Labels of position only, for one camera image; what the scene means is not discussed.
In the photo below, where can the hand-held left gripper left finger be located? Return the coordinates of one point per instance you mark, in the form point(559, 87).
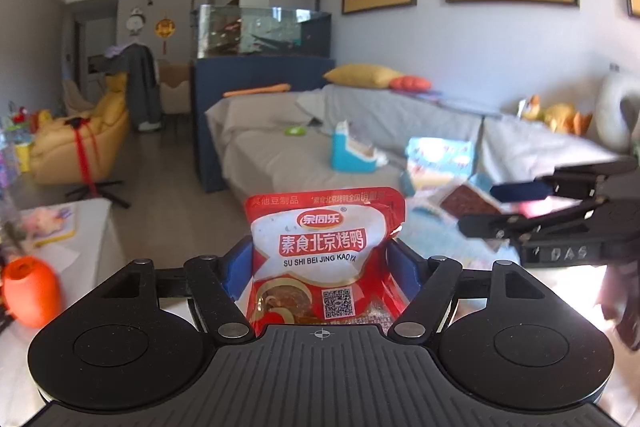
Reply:
point(237, 264)

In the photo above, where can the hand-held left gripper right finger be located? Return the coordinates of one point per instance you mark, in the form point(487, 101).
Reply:
point(407, 272)

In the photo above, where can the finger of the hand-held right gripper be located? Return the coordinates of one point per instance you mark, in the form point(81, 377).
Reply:
point(520, 192)
point(490, 226)

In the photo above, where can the red snack packet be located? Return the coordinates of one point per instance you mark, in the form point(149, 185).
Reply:
point(320, 252)

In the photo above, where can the person's right forearm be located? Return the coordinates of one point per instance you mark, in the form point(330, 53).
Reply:
point(625, 307)

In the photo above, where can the orange plush toy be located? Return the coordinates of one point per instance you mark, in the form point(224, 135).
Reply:
point(560, 117)

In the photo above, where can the colourful picture book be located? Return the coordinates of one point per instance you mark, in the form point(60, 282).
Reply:
point(440, 157)

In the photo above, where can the grey covered sofa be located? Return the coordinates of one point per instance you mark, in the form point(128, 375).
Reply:
point(280, 157)

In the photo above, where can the blue toy box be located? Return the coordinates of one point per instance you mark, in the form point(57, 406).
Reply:
point(350, 152)

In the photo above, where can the small green object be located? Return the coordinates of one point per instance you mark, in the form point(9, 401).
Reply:
point(295, 131)

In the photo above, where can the orange cushion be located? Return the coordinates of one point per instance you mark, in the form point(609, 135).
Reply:
point(410, 83)

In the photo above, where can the white side table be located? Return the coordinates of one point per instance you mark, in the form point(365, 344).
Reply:
point(75, 237)

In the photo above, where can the long orange toy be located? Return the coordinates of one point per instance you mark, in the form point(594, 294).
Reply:
point(255, 90)

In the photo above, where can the beige chair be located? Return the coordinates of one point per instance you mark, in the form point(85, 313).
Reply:
point(175, 89)

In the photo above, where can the yellow cushion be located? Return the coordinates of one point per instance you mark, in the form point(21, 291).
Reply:
point(362, 76)

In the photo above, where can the yellow armchair with red ribbon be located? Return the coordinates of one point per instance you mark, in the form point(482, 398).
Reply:
point(80, 142)

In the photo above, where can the pink plush toy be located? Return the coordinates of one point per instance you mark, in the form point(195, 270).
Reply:
point(42, 219)

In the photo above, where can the grey coat on rack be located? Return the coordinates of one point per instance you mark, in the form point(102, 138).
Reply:
point(142, 82)

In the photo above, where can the orange round container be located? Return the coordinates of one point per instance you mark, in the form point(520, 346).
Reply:
point(32, 292)

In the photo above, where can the glass fish tank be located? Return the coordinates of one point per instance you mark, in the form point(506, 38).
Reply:
point(265, 32)

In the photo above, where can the red hanging decoration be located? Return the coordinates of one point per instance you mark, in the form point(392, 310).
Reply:
point(164, 29)

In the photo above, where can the group of colourful toy bottles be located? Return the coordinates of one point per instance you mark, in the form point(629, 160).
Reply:
point(15, 142)

